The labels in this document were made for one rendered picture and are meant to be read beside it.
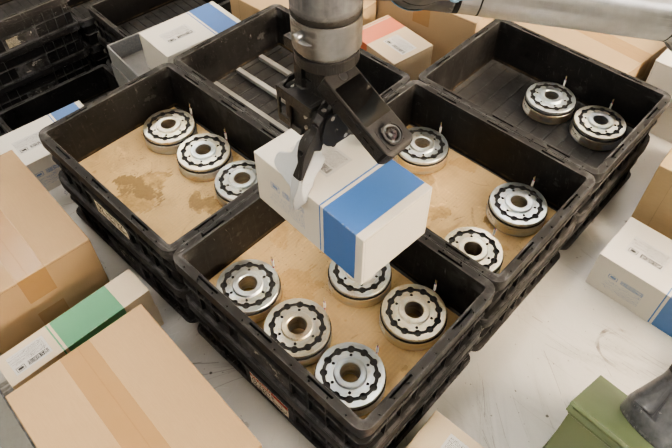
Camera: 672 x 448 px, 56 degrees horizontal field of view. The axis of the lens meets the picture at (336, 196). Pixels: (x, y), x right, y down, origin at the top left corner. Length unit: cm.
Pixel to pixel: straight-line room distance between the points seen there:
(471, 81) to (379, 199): 73
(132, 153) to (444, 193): 61
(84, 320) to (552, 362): 79
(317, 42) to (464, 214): 60
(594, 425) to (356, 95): 51
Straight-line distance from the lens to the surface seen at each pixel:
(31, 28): 235
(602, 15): 78
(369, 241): 72
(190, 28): 150
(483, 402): 112
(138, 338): 100
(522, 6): 75
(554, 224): 105
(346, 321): 101
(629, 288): 125
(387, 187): 77
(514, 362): 116
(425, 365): 87
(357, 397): 92
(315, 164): 73
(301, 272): 106
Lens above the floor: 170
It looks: 49 degrees down
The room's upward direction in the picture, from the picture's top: straight up
